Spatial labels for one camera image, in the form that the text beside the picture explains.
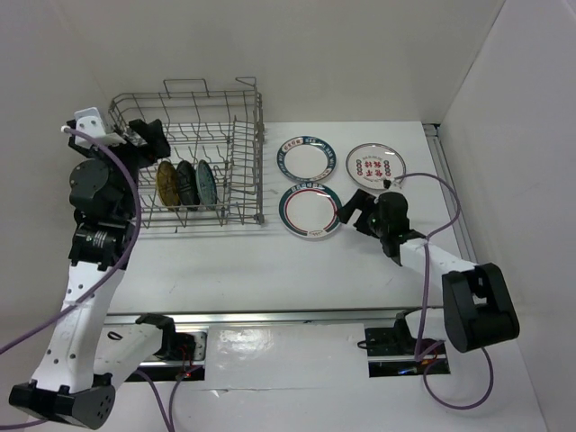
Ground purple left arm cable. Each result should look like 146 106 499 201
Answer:
0 128 144 356

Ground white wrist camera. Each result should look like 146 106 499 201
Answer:
67 107 127 147
382 178 402 190

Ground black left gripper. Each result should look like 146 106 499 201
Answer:
72 118 171 217

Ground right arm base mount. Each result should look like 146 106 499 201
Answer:
356 312 451 378

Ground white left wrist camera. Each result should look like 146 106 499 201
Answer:
67 107 127 147

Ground blue floral plate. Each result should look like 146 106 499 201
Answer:
195 159 218 208

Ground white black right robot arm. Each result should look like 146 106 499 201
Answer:
337 190 520 353

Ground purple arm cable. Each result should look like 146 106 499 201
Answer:
0 128 144 356
389 173 496 410

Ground yellow patterned plate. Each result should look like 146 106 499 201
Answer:
156 161 180 212

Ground green red ring plate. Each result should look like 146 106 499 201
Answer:
278 183 341 240

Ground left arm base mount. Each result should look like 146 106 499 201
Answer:
137 326 208 383

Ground aluminium table rail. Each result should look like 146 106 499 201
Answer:
422 123 478 263

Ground grey wire dish rack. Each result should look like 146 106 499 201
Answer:
98 77 265 231

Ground black plate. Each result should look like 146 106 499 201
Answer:
176 160 201 212

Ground white plate red characters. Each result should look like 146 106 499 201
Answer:
346 143 407 190

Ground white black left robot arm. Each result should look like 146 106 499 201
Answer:
9 116 196 430

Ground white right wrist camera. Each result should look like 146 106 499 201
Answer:
382 178 402 190

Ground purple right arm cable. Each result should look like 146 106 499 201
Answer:
389 173 496 410

